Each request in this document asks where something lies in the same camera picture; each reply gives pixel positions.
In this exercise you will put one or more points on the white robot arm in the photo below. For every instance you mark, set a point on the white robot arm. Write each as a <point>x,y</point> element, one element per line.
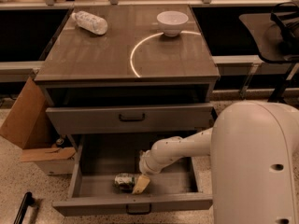
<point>250,147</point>

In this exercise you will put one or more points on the grey upper drawer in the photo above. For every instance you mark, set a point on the grey upper drawer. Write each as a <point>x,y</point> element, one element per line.
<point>130,119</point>

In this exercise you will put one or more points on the clear plastic water bottle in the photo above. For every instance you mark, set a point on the clear plastic water bottle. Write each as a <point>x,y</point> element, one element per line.
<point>90,22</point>

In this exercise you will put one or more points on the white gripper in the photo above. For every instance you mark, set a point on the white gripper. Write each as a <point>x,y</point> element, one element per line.
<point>145,166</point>

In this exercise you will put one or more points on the black bar on floor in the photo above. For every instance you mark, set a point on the black bar on floor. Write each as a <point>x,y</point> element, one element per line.
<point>28,200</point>

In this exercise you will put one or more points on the brown cardboard box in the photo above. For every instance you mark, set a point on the brown cardboard box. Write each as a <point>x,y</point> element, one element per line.
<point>28,127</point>

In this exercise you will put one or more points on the green 7up can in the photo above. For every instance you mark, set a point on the green 7up can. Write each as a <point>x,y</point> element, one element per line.
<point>125,181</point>

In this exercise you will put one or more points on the open grey lower drawer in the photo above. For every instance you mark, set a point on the open grey lower drawer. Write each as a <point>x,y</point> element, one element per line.
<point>101,157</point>

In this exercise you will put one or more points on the black side table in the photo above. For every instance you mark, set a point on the black side table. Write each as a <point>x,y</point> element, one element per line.
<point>276,35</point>

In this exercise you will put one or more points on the grey drawer cabinet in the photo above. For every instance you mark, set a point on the grey drawer cabinet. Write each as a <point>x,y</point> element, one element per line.
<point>133,64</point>

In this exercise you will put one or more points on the white ceramic bowl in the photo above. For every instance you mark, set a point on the white ceramic bowl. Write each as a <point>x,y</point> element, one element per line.
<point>171,23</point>

